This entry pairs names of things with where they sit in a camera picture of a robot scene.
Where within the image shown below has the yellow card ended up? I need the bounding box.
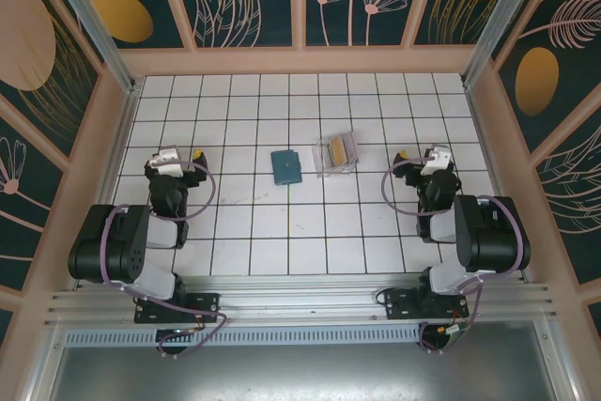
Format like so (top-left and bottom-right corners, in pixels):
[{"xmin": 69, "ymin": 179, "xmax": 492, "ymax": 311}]
[{"xmin": 330, "ymin": 136, "xmax": 348, "ymax": 166}]

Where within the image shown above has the clear acrylic card box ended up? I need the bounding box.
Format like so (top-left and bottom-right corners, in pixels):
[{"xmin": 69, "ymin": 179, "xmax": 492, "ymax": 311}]
[{"xmin": 310, "ymin": 128, "xmax": 362, "ymax": 180}]

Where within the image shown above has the teal leather card holder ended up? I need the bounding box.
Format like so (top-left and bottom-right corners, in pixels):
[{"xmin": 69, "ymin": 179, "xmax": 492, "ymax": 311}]
[{"xmin": 270, "ymin": 148, "xmax": 304, "ymax": 186}]

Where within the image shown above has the grey metal sheet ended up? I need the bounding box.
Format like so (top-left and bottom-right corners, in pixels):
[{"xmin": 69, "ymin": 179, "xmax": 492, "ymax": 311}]
[{"xmin": 27, "ymin": 344, "xmax": 581, "ymax": 401}]

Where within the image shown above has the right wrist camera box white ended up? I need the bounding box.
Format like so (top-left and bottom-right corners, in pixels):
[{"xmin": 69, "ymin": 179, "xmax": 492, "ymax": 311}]
[{"xmin": 420, "ymin": 143, "xmax": 453, "ymax": 177}]

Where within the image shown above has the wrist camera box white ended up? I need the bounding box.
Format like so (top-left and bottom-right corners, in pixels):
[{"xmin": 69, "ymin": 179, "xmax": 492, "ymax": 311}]
[
  {"xmin": 420, "ymin": 143, "xmax": 453, "ymax": 177},
  {"xmin": 149, "ymin": 147, "xmax": 184, "ymax": 177}
]

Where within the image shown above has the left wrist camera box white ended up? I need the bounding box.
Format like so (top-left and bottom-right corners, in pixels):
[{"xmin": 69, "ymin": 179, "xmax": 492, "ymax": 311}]
[{"xmin": 149, "ymin": 147, "xmax": 184, "ymax": 177}]

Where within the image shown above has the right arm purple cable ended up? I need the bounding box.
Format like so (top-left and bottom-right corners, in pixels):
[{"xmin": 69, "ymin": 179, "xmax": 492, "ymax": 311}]
[{"xmin": 380, "ymin": 159, "xmax": 530, "ymax": 355}]

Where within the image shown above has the black round cable port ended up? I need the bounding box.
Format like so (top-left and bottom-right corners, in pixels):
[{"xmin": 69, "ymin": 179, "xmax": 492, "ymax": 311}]
[{"xmin": 419, "ymin": 323, "xmax": 467, "ymax": 355}]

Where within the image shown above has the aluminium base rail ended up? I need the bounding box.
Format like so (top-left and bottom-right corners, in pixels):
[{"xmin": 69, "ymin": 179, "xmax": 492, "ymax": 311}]
[{"xmin": 44, "ymin": 272, "xmax": 560, "ymax": 330}]

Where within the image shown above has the aluminium frame post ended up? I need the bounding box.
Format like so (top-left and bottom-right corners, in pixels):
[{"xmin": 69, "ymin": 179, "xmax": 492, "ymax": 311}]
[
  {"xmin": 459, "ymin": 0, "xmax": 560, "ymax": 88},
  {"xmin": 39, "ymin": 0, "xmax": 142, "ymax": 95}
]

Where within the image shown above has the grey slotted cable duct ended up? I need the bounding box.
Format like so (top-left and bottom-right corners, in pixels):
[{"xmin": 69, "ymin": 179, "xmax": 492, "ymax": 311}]
[{"xmin": 63, "ymin": 323, "xmax": 424, "ymax": 349}]

